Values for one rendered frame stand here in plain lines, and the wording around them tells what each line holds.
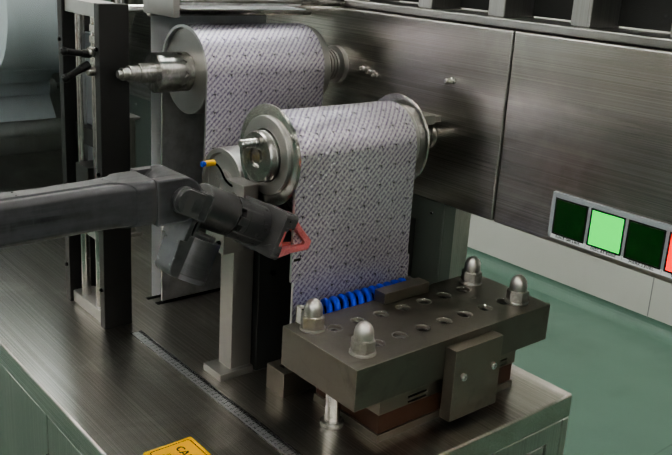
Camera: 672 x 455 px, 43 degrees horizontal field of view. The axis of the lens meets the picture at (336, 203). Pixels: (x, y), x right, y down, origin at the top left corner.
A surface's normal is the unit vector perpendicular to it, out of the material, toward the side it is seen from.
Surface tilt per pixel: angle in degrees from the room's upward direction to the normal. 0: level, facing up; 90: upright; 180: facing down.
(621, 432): 0
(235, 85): 92
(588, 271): 90
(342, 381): 90
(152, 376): 0
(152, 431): 0
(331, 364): 90
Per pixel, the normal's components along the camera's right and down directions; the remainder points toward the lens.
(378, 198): 0.64, 0.25
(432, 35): -0.77, 0.14
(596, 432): 0.06, -0.96
